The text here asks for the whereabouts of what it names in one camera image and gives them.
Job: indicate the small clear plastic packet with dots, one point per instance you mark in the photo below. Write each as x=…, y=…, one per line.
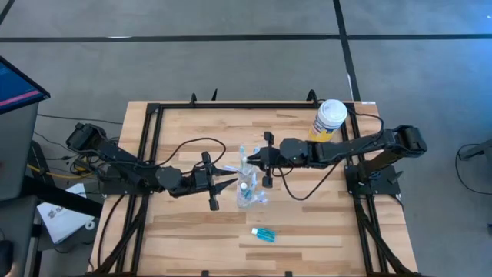
x=261, y=197

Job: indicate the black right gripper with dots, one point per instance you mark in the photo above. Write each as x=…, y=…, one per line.
x=274, y=157

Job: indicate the black aluminium table frame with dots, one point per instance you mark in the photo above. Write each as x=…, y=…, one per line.
x=250, y=105

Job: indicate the blue mouthwash bottle white cap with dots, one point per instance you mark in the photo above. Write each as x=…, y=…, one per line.
x=266, y=234

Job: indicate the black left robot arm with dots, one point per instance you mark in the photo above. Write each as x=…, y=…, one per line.
x=115, y=154

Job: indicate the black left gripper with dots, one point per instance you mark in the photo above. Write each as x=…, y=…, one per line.
x=198, y=181

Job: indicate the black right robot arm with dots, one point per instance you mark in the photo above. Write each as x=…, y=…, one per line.
x=346, y=148

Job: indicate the gray monitor stand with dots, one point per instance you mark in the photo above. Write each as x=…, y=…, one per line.
x=17, y=154

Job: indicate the monitor with blue screen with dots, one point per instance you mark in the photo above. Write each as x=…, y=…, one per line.
x=15, y=88

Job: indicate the blue toothbrush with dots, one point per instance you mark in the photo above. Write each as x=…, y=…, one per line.
x=255, y=149
x=243, y=152

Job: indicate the black desk beam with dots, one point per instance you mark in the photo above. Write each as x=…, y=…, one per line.
x=57, y=196

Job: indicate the yellow Lysol wipes canister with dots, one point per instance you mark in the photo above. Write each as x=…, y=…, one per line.
x=326, y=115

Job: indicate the white paper booklet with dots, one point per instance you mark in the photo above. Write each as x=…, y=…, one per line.
x=61, y=223

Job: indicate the blue mouthwash bottle green label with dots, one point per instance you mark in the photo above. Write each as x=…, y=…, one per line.
x=246, y=198

